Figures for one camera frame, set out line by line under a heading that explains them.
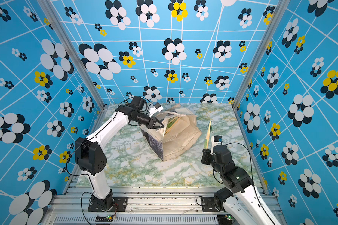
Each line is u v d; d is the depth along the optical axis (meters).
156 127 0.76
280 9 0.69
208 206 0.73
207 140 0.72
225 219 0.69
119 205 0.73
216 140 0.63
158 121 0.76
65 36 0.79
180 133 1.02
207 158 0.64
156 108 0.74
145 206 0.75
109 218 0.70
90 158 0.48
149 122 0.72
